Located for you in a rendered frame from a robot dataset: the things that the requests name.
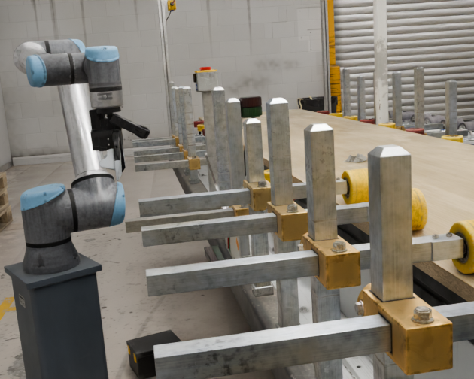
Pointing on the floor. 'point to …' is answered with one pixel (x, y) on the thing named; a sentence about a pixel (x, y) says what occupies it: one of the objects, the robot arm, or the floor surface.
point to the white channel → (381, 61)
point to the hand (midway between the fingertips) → (122, 177)
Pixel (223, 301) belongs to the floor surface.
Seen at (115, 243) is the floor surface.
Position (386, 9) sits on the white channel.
